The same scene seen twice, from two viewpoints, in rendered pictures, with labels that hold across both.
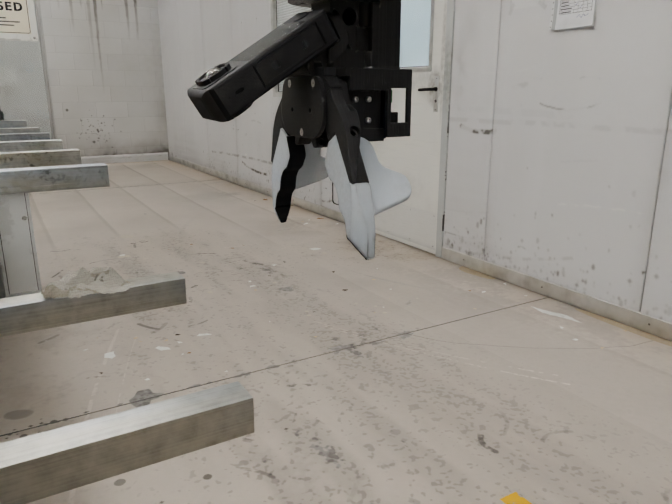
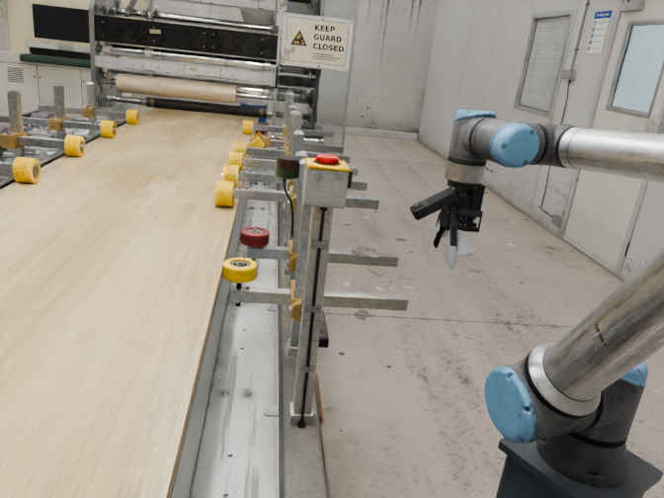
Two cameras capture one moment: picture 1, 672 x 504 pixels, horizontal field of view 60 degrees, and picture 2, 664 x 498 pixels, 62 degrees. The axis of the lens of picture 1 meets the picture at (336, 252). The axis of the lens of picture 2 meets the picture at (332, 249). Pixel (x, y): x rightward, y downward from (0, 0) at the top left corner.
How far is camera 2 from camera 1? 0.94 m
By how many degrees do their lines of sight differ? 23
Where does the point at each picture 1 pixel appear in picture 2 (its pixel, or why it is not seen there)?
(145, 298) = (382, 261)
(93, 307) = (365, 260)
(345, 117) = (453, 225)
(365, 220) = (452, 257)
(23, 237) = not seen: hidden behind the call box
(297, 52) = (444, 203)
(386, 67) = (475, 208)
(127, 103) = (394, 88)
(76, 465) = (359, 302)
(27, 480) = (347, 301)
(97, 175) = (373, 204)
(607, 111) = not seen: outside the picture
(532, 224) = not seen: outside the picture
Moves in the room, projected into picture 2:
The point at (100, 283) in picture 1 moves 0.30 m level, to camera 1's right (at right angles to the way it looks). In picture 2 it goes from (370, 252) to (474, 280)
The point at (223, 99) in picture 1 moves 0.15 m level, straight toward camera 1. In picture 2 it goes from (418, 214) to (410, 231)
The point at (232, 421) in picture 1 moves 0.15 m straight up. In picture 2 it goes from (400, 304) to (409, 248)
